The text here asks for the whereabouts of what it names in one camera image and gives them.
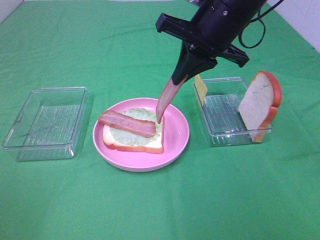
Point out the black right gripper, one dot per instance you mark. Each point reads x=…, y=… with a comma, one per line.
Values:
x=211, y=33

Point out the bacon strip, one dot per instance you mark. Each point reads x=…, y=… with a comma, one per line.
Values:
x=127, y=123
x=167, y=95

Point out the bread slice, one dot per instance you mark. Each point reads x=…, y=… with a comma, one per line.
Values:
x=260, y=104
x=155, y=149

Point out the green lettuce leaf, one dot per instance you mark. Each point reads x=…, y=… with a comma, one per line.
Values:
x=123, y=137

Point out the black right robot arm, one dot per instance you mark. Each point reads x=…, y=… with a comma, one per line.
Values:
x=243, y=10

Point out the yellow cheese slice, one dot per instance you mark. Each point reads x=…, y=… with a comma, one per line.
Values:
x=201, y=88

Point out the right clear plastic container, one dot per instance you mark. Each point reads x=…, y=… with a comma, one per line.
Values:
x=221, y=120

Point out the clear plastic container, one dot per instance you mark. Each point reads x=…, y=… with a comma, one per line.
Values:
x=49, y=125
x=221, y=120

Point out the pink round plate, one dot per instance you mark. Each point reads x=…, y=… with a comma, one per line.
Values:
x=176, y=137

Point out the green tablecloth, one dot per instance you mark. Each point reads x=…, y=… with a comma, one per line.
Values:
x=267, y=191

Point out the left clear plastic container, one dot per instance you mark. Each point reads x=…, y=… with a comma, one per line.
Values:
x=49, y=125

